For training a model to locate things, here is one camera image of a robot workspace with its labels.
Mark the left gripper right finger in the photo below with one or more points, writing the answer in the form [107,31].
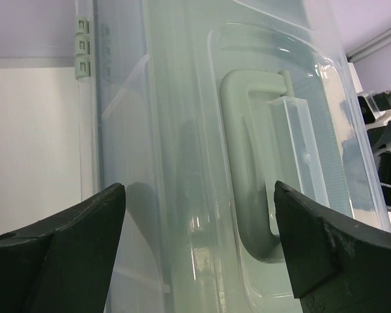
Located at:
[335,263]

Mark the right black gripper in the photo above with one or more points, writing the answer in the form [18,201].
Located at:
[376,112]

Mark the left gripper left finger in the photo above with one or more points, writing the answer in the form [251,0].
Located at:
[63,263]

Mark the green clear-lid tool box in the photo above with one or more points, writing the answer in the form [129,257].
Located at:
[198,108]

